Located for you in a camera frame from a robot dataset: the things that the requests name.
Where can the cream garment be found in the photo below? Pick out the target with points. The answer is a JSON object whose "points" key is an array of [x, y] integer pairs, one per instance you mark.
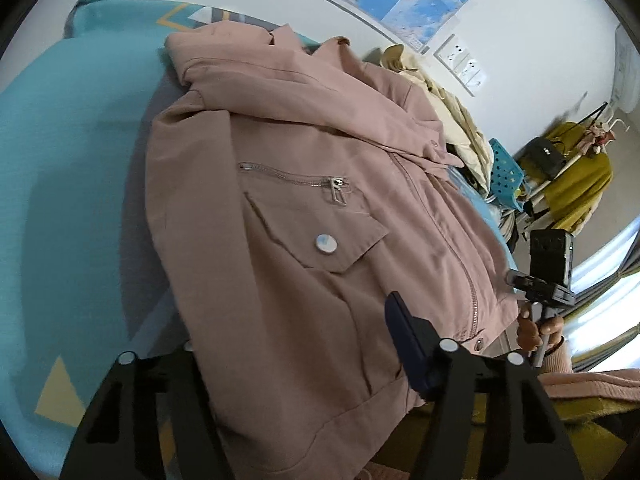
{"points": [[450, 110]]}

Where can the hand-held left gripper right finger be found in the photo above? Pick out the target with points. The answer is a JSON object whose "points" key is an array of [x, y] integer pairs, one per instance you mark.
{"points": [[407, 340]]}

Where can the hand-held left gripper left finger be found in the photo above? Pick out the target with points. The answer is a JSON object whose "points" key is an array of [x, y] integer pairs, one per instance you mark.
{"points": [[180, 410]]}

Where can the black bag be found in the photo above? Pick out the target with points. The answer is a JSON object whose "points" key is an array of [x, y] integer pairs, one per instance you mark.
{"points": [[545, 155]]}

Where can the teal plastic basket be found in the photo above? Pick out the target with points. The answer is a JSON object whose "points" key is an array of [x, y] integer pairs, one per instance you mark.
{"points": [[505, 175]]}

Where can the person's right hand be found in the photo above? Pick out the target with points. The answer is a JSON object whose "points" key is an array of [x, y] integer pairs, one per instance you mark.
{"points": [[552, 330]]}

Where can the grey window curtain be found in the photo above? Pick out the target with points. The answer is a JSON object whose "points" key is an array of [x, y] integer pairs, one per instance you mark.
{"points": [[595, 285]]}

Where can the pink jacket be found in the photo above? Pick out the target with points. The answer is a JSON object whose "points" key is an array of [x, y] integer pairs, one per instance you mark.
{"points": [[300, 185]]}

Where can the person's right forearm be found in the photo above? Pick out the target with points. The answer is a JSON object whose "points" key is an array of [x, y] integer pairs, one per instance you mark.
{"points": [[590, 382]]}

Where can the teal patterned bed sheet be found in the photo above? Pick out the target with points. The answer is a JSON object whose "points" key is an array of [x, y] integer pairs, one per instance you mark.
{"points": [[75, 160]]}

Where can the yellow hanging garment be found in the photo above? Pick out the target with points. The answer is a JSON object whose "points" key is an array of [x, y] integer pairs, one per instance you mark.
{"points": [[580, 185]]}

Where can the white wall socket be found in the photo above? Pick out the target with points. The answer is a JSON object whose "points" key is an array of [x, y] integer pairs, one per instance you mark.
{"points": [[450, 51], [466, 66]]}

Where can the white clothes rack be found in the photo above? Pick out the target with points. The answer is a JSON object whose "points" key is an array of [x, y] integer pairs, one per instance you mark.
{"points": [[537, 195]]}

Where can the plush toy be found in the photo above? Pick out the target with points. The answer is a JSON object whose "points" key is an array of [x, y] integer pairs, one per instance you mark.
{"points": [[597, 137]]}

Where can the white wall switch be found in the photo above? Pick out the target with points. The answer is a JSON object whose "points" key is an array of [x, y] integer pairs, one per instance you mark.
{"points": [[477, 81]]}

